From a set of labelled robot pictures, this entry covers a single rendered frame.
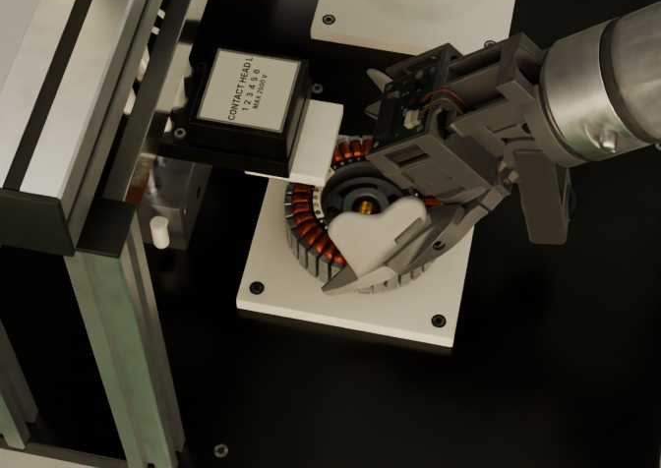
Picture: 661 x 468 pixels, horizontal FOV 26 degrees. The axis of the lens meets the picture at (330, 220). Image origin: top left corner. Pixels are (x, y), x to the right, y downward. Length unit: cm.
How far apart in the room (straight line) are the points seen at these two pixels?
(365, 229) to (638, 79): 21
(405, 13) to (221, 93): 26
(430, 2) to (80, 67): 50
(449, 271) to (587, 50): 24
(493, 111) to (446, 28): 28
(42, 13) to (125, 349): 19
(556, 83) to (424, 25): 31
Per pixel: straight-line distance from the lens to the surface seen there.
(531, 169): 89
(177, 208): 97
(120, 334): 76
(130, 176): 72
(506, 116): 84
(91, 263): 72
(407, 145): 85
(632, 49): 80
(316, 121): 93
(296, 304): 97
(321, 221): 97
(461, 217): 89
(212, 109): 89
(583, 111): 81
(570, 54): 82
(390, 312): 97
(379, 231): 90
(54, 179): 64
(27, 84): 67
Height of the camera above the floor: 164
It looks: 58 degrees down
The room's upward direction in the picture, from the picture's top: straight up
